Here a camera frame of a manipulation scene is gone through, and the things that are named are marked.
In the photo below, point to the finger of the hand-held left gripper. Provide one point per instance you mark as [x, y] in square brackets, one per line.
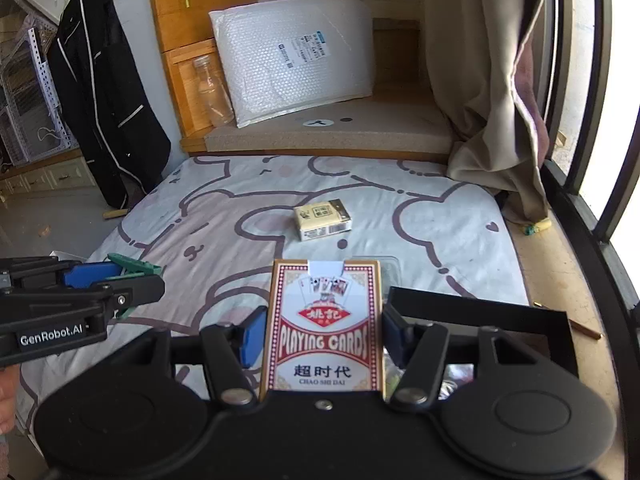
[92, 274]
[140, 287]

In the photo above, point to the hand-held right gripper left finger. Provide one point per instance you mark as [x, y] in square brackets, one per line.
[252, 332]

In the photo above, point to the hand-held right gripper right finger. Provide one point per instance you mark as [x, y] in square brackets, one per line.
[392, 340]

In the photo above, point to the red playing cards box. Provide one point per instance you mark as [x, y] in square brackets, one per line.
[322, 340]

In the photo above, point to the black cardboard box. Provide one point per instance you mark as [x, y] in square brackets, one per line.
[500, 312]

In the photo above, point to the yellow tissue pack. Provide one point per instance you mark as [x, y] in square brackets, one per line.
[320, 217]

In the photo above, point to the person's left hand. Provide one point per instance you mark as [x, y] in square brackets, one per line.
[7, 400]

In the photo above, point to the white drawer cabinet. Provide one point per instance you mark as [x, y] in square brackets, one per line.
[50, 177]

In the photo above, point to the printed cartoon blanket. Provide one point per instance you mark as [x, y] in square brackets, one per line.
[225, 200]

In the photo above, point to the black jacket with white trim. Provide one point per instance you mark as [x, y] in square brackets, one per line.
[100, 110]

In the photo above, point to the beige stone window ledge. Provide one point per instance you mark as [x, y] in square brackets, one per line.
[550, 270]

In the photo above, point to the small yellow green item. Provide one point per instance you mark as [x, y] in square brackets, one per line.
[540, 225]

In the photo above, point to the brown gold pen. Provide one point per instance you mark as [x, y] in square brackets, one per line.
[587, 328]

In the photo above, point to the clear glass bottle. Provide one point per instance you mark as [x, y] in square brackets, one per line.
[212, 95]

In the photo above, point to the black window grille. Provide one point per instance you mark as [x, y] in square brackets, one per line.
[585, 220]

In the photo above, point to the beige curtain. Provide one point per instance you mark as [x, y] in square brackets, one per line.
[495, 110]

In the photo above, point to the wooden cabinet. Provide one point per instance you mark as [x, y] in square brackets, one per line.
[185, 25]

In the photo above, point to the white bubble mailer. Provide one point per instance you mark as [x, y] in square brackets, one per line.
[290, 60]

